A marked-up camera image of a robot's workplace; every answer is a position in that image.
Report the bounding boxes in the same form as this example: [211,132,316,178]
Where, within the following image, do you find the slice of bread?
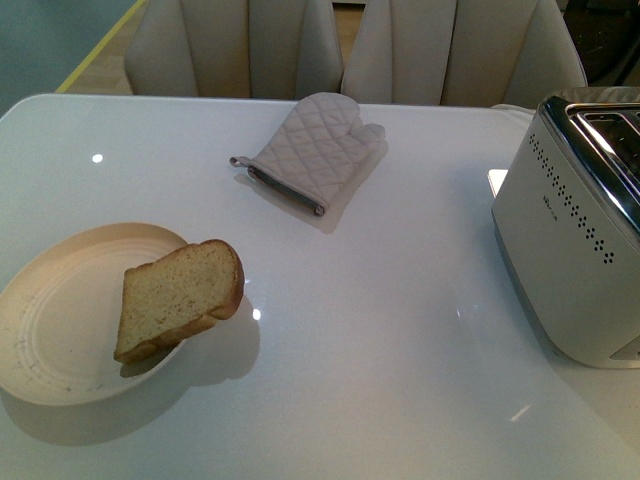
[113,239,244,365]

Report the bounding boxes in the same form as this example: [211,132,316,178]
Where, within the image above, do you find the beige round plate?
[1,223,187,406]

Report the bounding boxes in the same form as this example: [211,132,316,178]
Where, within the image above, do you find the silver white toaster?
[492,87,639,369]

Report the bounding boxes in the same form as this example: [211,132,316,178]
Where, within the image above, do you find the grey quilted oven mitt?
[229,92,386,216]

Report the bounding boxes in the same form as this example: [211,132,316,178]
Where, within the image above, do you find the right beige upholstered chair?
[341,1,587,108]

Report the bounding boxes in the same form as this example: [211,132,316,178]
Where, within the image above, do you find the beige upholstered chair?
[341,1,587,108]
[124,0,344,100]

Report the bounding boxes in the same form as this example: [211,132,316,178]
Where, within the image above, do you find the left beige upholstered chair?
[124,0,344,100]

